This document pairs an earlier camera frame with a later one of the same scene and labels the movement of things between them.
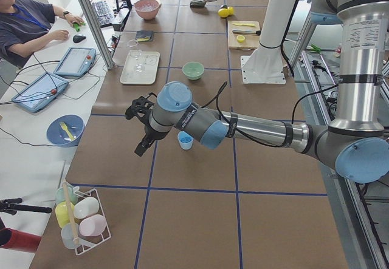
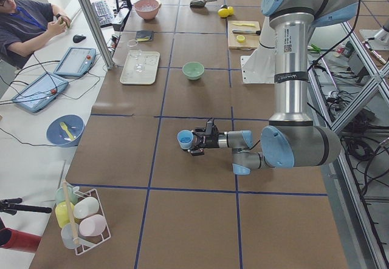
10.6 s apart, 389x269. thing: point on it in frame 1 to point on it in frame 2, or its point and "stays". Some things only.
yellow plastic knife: x=248 y=25 stays
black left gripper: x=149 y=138 to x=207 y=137
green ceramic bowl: x=193 y=70 stays
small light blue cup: x=185 y=140 stays
